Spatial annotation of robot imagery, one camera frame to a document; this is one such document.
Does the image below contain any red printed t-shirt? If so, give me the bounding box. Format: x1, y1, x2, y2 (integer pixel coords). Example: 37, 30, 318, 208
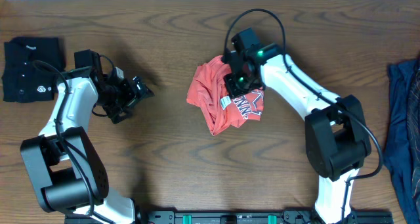
186, 55, 264, 136

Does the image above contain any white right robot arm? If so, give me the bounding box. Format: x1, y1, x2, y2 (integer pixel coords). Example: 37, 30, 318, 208
222, 43, 375, 223

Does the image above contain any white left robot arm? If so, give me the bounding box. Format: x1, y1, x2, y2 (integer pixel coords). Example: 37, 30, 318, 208
20, 67, 153, 223

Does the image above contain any folded black polo shirt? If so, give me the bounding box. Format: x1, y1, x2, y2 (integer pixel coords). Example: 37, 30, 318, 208
2, 37, 65, 103

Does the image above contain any dark patterned garment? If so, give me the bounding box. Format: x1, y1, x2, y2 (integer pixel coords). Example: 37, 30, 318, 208
407, 60, 419, 213

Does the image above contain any dark blue garment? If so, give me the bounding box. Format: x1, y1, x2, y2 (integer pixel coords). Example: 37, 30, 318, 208
384, 58, 419, 223

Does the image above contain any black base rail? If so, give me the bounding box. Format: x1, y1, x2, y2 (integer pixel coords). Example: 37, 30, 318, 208
64, 210, 394, 224

